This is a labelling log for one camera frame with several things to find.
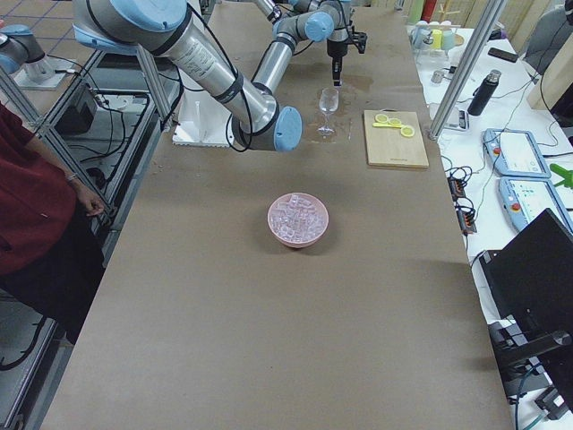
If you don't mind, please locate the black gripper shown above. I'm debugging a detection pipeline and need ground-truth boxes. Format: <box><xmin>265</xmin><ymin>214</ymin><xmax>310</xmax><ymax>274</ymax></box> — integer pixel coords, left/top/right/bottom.
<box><xmin>327</xmin><ymin>39</ymin><xmax>348</xmax><ymax>86</ymax></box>

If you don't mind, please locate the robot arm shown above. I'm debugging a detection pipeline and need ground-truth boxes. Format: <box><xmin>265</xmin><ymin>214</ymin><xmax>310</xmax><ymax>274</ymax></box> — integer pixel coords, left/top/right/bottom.
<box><xmin>252</xmin><ymin>0</ymin><xmax>321</xmax><ymax>23</ymax></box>
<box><xmin>73</xmin><ymin>1</ymin><xmax>352</xmax><ymax>151</ymax></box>

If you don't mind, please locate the clear wine glass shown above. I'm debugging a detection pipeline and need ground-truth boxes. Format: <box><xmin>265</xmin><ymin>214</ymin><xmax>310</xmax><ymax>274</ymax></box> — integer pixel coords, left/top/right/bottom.
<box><xmin>318</xmin><ymin>88</ymin><xmax>338</xmax><ymax>136</ymax></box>

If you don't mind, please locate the pink bowl of ice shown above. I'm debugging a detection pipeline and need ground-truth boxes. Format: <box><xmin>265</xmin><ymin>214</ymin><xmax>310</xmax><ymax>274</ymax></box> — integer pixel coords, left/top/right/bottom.
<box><xmin>267</xmin><ymin>192</ymin><xmax>329</xmax><ymax>248</ymax></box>

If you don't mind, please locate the bamboo cutting board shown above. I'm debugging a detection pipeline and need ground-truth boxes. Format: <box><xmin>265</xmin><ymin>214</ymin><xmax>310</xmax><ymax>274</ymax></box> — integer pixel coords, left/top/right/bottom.
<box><xmin>363</xmin><ymin>110</ymin><xmax>429</xmax><ymax>168</ymax></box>

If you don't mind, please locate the lemon slice far end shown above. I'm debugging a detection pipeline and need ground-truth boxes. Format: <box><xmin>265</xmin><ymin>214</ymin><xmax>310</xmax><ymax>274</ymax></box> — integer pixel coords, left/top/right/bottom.
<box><xmin>400</xmin><ymin>126</ymin><xmax>415</xmax><ymax>137</ymax></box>

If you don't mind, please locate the small steel cup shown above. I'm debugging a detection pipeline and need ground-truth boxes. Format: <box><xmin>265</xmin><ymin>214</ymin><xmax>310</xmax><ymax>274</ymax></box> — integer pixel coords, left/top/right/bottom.
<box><xmin>431</xmin><ymin>70</ymin><xmax>445</xmax><ymax>84</ymax></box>

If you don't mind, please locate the black thermos bottle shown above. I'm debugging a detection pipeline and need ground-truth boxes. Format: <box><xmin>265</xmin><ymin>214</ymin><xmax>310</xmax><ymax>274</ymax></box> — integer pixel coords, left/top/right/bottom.
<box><xmin>467</xmin><ymin>69</ymin><xmax>501</xmax><ymax>116</ymax></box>

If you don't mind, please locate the upper teach pendant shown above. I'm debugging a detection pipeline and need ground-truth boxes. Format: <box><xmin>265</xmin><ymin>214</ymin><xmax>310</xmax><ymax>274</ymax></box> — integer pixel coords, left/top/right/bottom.
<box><xmin>482</xmin><ymin>128</ymin><xmax>551</xmax><ymax>178</ymax></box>

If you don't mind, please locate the teach pendant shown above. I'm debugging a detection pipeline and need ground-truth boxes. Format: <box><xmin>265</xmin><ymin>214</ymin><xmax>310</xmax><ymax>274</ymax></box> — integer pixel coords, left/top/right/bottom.
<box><xmin>498</xmin><ymin>176</ymin><xmax>572</xmax><ymax>231</ymax></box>
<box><xmin>482</xmin><ymin>128</ymin><xmax>551</xmax><ymax>178</ymax></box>

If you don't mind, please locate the lower teach pendant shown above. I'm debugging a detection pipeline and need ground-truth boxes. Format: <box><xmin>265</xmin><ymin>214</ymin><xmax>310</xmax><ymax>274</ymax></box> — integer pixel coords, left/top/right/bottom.
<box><xmin>498</xmin><ymin>176</ymin><xmax>572</xmax><ymax>231</ymax></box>

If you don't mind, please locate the green clamp tool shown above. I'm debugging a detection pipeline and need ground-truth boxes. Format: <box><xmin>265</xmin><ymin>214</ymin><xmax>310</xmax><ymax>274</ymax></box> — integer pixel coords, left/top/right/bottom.
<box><xmin>550</xmin><ymin>163</ymin><xmax>573</xmax><ymax>189</ymax></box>

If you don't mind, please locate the black laptop monitor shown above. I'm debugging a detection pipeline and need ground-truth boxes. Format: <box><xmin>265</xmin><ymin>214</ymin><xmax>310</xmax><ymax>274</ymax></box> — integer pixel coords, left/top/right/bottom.
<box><xmin>479</xmin><ymin>209</ymin><xmax>572</xmax><ymax>337</ymax></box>

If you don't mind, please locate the person in red sweater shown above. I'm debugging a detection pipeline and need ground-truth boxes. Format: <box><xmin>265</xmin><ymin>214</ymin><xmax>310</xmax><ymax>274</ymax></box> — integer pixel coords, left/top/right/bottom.
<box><xmin>1</xmin><ymin>107</ymin><xmax>104</xmax><ymax>344</ymax></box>

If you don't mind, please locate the lemon slice near handle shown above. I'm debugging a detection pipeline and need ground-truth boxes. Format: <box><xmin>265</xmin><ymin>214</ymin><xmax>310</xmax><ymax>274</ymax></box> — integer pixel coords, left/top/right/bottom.
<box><xmin>375</xmin><ymin>114</ymin><xmax>389</xmax><ymax>124</ymax></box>

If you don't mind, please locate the aluminium frame post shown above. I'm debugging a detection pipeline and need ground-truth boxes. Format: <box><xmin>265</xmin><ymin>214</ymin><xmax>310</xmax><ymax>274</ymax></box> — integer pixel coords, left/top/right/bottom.
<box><xmin>428</xmin><ymin>0</ymin><xmax>507</xmax><ymax>141</ymax></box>

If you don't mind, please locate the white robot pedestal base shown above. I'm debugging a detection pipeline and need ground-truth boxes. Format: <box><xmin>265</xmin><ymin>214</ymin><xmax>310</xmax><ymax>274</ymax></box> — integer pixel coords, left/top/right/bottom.
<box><xmin>173</xmin><ymin>90</ymin><xmax>234</xmax><ymax>148</ymax></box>

